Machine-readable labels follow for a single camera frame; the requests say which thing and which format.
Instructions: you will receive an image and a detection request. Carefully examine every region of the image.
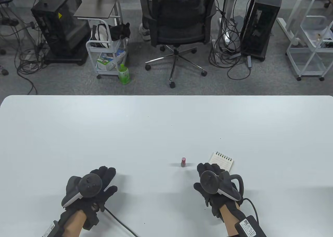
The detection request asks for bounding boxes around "person's right hand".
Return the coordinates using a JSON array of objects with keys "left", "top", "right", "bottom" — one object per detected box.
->
[{"left": 194, "top": 163, "right": 246, "bottom": 223}]

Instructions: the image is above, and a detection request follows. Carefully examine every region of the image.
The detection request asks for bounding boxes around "person's left hand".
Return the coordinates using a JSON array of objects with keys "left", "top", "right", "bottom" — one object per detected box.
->
[{"left": 58, "top": 166, "right": 118, "bottom": 231}]

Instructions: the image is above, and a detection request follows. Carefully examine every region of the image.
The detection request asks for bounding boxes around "spiral lined notebook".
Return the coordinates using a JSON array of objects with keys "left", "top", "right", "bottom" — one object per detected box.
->
[{"left": 209, "top": 152, "right": 234, "bottom": 173}]

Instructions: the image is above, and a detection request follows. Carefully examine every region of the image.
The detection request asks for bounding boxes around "person's right forearm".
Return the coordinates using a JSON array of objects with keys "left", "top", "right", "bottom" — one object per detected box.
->
[{"left": 220, "top": 204, "right": 242, "bottom": 236}]

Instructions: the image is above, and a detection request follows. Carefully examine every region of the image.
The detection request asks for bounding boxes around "person's left forearm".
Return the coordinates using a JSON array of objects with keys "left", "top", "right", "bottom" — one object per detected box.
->
[{"left": 64, "top": 210, "right": 87, "bottom": 237}]

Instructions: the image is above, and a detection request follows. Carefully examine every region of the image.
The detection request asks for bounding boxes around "black tracking controller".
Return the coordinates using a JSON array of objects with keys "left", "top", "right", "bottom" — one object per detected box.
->
[
  {"left": 61, "top": 174, "right": 103, "bottom": 208},
  {"left": 200, "top": 171, "right": 244, "bottom": 202}
]

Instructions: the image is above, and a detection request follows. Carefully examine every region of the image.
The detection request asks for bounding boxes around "black wrist sensor box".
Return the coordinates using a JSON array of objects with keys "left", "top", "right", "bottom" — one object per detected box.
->
[
  {"left": 235, "top": 215, "right": 267, "bottom": 237},
  {"left": 42, "top": 221, "right": 65, "bottom": 237}
]

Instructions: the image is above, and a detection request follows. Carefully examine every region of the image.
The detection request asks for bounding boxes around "green plastic bottle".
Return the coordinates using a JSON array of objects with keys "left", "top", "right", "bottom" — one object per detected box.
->
[{"left": 118, "top": 63, "right": 131, "bottom": 85}]

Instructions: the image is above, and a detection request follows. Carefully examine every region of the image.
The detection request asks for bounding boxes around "white rolling cart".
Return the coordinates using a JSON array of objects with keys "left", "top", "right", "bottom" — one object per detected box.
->
[
  {"left": 286, "top": 0, "right": 333, "bottom": 81},
  {"left": 86, "top": 18, "right": 130, "bottom": 79}
]

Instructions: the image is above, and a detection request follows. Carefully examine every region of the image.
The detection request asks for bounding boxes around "green and white box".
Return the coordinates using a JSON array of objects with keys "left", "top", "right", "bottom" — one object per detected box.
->
[{"left": 97, "top": 49, "right": 127, "bottom": 71}]

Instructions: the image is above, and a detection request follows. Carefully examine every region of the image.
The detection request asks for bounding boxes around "white power strip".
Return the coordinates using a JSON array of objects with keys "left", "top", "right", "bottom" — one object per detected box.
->
[{"left": 212, "top": 39, "right": 219, "bottom": 63}]

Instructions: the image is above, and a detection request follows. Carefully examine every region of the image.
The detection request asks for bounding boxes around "black bag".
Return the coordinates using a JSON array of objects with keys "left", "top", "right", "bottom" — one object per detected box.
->
[{"left": 91, "top": 22, "right": 131, "bottom": 49}]

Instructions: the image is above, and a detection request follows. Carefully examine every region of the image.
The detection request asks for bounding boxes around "black mesh office chair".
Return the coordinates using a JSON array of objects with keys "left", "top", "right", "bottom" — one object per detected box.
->
[{"left": 145, "top": 0, "right": 221, "bottom": 88}]

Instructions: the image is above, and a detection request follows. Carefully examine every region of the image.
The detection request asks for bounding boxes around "white desk leg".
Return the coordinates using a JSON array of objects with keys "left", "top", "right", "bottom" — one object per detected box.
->
[{"left": 277, "top": 0, "right": 307, "bottom": 46}]

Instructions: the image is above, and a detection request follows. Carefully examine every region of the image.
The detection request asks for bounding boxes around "black glass computer tower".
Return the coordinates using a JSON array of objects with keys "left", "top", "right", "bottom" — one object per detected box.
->
[{"left": 31, "top": 0, "right": 90, "bottom": 66}]

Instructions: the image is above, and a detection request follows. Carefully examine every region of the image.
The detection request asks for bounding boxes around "grey desk column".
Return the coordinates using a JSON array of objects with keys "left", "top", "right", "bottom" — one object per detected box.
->
[{"left": 219, "top": 0, "right": 245, "bottom": 46}]

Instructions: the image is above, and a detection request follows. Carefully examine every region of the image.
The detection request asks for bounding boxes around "dark side table top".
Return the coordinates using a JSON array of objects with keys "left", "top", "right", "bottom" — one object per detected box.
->
[{"left": 74, "top": 0, "right": 122, "bottom": 20}]

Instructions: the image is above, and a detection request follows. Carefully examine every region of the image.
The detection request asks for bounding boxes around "black power strip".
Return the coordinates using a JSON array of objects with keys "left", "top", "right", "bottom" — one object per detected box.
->
[{"left": 0, "top": 18, "right": 20, "bottom": 27}]

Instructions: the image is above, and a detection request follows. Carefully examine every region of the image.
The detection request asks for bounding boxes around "black glove cable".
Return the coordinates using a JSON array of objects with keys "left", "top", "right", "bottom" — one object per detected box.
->
[
  {"left": 104, "top": 207, "right": 139, "bottom": 237},
  {"left": 241, "top": 197, "right": 260, "bottom": 223}
]

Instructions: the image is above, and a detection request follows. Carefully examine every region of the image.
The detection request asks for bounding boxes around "tangle of black cables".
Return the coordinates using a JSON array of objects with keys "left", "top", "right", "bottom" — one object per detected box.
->
[
  {"left": 209, "top": 3, "right": 253, "bottom": 80},
  {"left": 0, "top": 3, "right": 50, "bottom": 95}
]

